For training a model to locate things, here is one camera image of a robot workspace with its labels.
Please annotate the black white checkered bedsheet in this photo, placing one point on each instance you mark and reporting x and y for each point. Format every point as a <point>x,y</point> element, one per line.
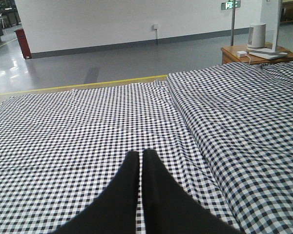
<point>225,133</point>

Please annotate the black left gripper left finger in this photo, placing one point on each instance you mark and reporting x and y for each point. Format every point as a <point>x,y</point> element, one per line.
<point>114,210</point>

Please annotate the wooden nightstand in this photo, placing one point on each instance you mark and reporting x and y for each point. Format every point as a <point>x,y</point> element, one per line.
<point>229,55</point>

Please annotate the green exit sign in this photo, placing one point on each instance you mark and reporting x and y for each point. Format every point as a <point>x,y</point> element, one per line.
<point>230,4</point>

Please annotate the red fire extinguisher box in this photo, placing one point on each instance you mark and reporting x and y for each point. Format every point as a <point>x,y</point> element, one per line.
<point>21,37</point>

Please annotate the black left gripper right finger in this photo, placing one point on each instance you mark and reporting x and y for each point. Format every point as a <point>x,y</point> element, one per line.
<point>168,209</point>

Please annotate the white charger adapter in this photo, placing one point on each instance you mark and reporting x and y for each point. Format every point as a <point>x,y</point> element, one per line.
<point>241,54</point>

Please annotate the grey metal pole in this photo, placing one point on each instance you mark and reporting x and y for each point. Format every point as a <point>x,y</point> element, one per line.
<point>232,26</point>

